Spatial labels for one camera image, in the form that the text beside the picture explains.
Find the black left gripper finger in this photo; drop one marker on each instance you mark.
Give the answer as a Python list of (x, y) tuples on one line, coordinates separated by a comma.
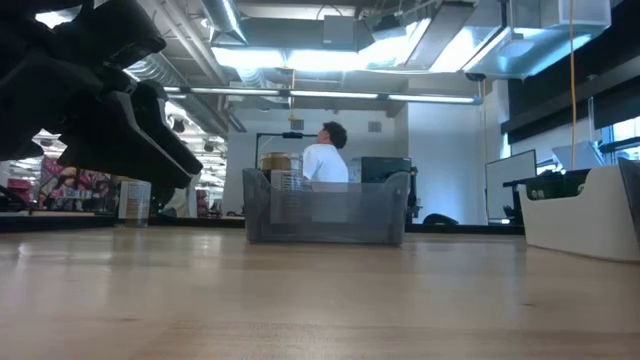
[(165, 125), (125, 150)]

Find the white plastic bin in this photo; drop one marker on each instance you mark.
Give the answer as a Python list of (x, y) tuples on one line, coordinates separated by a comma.
[(575, 230)]

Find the colourful patterned banner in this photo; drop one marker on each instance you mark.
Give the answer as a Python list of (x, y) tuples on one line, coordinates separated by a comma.
[(75, 182)]

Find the bright ceiling light panel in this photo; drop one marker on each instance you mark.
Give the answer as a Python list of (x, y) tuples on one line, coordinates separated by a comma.
[(300, 59)]

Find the person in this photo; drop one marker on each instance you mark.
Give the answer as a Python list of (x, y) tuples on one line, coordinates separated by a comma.
[(325, 165)]

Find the long tube ceiling light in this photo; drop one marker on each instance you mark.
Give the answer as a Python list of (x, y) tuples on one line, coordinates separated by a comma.
[(330, 94)]

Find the grey ceiling box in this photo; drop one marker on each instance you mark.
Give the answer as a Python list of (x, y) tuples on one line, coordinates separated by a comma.
[(339, 32)]

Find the grey translucent plastic bin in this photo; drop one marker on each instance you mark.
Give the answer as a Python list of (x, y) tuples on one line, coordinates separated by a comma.
[(350, 220)]

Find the black monitor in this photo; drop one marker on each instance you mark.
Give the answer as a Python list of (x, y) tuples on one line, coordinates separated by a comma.
[(385, 170)]

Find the white board panel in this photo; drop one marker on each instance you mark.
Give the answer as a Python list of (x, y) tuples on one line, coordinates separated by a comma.
[(510, 185)]

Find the pale grey angled panel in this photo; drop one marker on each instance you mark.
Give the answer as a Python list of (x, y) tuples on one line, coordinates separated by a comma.
[(585, 157)]

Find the silver round air duct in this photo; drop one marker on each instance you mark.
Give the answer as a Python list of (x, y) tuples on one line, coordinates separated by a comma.
[(222, 17)]

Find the black camera gantry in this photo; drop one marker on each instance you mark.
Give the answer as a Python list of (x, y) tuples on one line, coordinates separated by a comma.
[(292, 135)]

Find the silver rectangular air duct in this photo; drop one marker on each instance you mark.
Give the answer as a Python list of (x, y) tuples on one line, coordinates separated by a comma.
[(540, 50)]

